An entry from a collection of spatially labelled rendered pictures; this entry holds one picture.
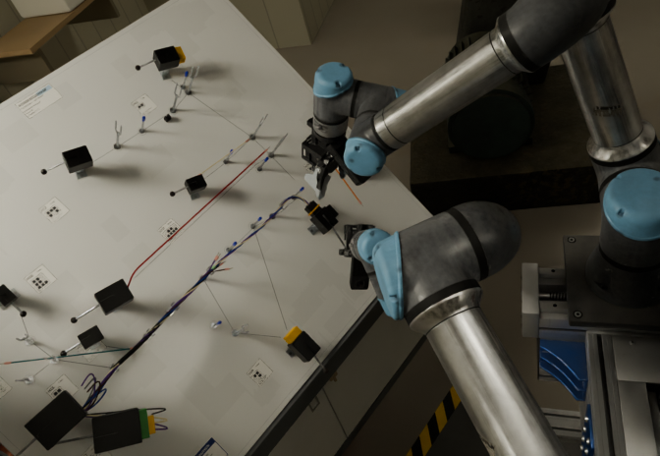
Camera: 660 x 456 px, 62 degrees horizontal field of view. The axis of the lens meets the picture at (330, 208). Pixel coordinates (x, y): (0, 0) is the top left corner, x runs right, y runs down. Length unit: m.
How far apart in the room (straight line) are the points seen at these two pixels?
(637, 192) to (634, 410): 0.39
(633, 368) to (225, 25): 1.36
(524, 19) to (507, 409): 0.51
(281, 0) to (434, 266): 4.19
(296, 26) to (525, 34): 4.14
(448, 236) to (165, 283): 0.83
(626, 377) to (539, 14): 0.70
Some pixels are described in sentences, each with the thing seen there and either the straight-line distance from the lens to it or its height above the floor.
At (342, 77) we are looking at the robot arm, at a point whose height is 1.59.
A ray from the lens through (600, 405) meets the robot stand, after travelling 1.18.
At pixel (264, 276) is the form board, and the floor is 1.06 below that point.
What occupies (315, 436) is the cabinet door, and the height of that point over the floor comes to 0.58.
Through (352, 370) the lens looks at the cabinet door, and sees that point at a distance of 1.73.
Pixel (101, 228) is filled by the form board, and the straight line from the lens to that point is 1.46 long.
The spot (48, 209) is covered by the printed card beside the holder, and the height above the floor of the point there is 1.40.
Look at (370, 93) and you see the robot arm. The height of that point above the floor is 1.55.
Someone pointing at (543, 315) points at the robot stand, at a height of 1.10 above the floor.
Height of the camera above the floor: 2.12
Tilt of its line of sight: 42 degrees down
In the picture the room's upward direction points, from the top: 18 degrees counter-clockwise
